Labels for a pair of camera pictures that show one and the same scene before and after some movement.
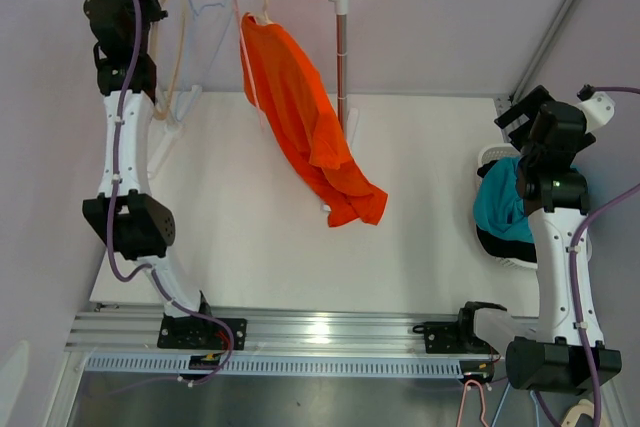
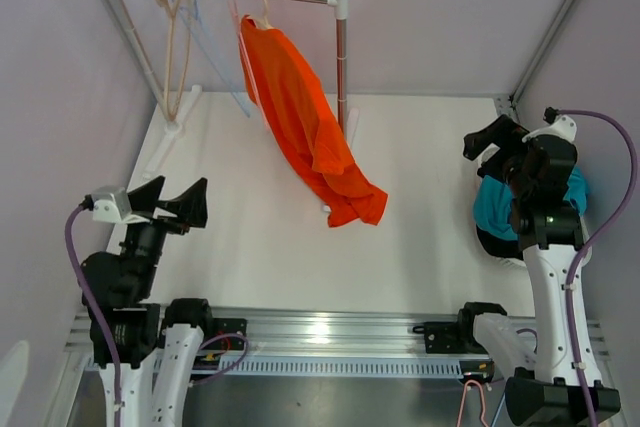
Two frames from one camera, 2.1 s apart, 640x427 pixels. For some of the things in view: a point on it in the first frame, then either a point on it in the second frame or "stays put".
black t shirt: [502, 245] stays put
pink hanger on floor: [463, 399] stays put
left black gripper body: [149, 10] → [146, 239]
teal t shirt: [499, 206] stays put
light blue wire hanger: [229, 3] → [193, 17]
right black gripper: [530, 105] → [505, 134]
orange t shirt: [286, 84] stays put
